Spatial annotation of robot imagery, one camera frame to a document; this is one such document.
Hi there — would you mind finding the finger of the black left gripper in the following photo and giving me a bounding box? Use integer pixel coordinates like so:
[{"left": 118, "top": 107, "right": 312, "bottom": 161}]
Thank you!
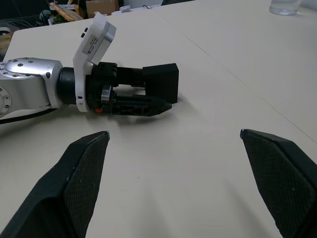
[
  {"left": 142, "top": 62, "right": 180, "bottom": 104},
  {"left": 110, "top": 95, "right": 173, "bottom": 118}
]

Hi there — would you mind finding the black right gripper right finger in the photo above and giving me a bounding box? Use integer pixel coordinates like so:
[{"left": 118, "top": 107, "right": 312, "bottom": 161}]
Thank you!
[{"left": 239, "top": 128, "right": 317, "bottom": 238}]

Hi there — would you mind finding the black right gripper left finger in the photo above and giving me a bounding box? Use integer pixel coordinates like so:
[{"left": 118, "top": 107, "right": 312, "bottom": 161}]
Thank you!
[{"left": 0, "top": 130, "right": 110, "bottom": 238}]

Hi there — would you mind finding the brown cardboard box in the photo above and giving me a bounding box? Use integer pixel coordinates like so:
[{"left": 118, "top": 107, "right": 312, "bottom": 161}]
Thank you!
[{"left": 85, "top": 0, "right": 119, "bottom": 19}]

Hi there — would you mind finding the green plant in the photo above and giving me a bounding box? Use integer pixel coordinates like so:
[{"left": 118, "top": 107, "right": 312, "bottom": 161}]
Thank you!
[{"left": 51, "top": 14, "right": 66, "bottom": 26}]

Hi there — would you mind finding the yellow wooden rack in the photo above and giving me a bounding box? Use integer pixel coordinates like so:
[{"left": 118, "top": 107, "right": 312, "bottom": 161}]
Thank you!
[{"left": 49, "top": 2, "right": 84, "bottom": 22}]

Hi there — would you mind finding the clear glass container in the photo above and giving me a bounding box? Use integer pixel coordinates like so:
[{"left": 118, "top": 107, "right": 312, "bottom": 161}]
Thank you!
[{"left": 269, "top": 0, "right": 302, "bottom": 16}]

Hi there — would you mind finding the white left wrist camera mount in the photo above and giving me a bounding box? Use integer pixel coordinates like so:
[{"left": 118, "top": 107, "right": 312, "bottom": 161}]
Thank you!
[{"left": 72, "top": 13, "right": 117, "bottom": 113}]

